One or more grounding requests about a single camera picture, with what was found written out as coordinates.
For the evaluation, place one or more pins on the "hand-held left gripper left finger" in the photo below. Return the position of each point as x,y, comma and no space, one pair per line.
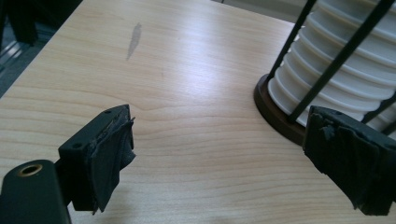
93,161

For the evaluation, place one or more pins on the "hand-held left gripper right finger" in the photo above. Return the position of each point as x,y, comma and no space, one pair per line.
351,155

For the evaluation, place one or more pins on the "short stack of white cups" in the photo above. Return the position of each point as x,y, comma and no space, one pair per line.
364,77

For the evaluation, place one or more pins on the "black curtain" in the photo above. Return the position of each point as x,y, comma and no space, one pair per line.
28,18

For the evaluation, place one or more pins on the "aluminium floor rail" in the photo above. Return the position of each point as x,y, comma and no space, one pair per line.
15,56

